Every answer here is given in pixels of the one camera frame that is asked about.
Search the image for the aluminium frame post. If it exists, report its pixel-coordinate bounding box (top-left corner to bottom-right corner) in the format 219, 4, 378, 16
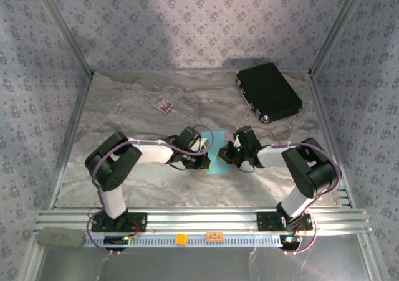
308, 0, 372, 76

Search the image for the left controller board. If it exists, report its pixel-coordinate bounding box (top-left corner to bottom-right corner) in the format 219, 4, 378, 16
103, 236, 130, 246

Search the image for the small printed card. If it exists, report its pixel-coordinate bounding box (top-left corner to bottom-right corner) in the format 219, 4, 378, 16
151, 95, 174, 113

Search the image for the right controller board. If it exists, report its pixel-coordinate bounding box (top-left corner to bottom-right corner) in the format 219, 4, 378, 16
279, 234, 303, 246

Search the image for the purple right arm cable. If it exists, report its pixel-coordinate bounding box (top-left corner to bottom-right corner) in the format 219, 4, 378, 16
251, 125, 342, 255

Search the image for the grey foam block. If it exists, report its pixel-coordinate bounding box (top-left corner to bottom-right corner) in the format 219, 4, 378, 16
36, 227, 85, 249

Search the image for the light blue paper sheet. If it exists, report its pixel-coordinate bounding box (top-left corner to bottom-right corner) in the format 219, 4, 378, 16
201, 130, 231, 175

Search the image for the white slotted cable duct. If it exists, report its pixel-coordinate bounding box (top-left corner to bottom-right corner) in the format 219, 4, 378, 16
84, 232, 283, 248

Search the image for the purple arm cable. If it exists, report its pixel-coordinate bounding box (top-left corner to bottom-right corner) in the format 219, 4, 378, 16
86, 124, 215, 257
251, 125, 342, 255

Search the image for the black hard case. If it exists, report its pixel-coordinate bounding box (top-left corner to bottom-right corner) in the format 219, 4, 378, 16
235, 62, 304, 125

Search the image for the controller board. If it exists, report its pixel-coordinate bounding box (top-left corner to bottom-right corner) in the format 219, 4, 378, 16
103, 236, 130, 246
279, 234, 303, 246

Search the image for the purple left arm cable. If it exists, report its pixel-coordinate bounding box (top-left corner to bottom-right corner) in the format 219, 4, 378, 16
86, 124, 215, 257

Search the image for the aluminium side rail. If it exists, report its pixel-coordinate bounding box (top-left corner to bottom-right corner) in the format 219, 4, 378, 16
49, 74, 94, 209
308, 74, 355, 209

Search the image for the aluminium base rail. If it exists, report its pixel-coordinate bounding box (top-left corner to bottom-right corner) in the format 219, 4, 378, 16
34, 207, 372, 234

